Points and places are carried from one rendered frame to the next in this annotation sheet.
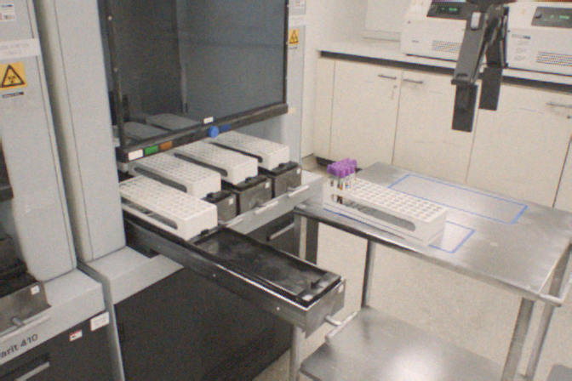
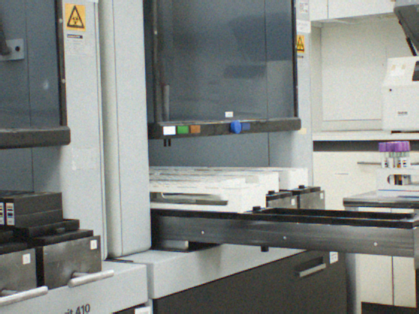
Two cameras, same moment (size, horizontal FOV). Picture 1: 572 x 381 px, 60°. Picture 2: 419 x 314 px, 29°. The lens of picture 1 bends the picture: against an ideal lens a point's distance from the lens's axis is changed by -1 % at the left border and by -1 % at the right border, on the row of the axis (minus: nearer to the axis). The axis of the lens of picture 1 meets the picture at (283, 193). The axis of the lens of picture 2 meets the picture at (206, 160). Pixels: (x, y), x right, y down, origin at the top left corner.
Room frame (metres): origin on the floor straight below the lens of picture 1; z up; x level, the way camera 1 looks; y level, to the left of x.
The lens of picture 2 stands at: (-0.58, 0.38, 1.00)
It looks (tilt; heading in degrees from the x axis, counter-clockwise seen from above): 3 degrees down; 356
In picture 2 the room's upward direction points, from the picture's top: 2 degrees counter-clockwise
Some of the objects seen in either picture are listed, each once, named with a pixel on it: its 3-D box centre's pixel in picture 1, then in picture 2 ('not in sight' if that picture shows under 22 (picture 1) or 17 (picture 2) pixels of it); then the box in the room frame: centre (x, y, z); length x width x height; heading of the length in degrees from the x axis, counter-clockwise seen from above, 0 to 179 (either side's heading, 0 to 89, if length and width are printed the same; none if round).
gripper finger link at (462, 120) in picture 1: (464, 107); not in sight; (0.72, -0.26, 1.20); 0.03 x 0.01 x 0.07; 55
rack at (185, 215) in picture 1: (162, 207); (193, 199); (1.13, 0.30, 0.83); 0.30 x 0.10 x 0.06; 52
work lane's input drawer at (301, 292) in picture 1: (213, 250); (268, 229); (1.02, 0.16, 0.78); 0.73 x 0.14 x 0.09; 52
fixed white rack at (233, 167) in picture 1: (211, 162); (218, 185); (1.45, 0.22, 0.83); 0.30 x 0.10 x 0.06; 52
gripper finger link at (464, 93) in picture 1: (462, 92); not in sight; (0.71, -0.25, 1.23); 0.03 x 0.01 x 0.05; 145
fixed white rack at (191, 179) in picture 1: (172, 175); (181, 191); (1.33, 0.32, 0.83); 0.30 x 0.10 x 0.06; 52
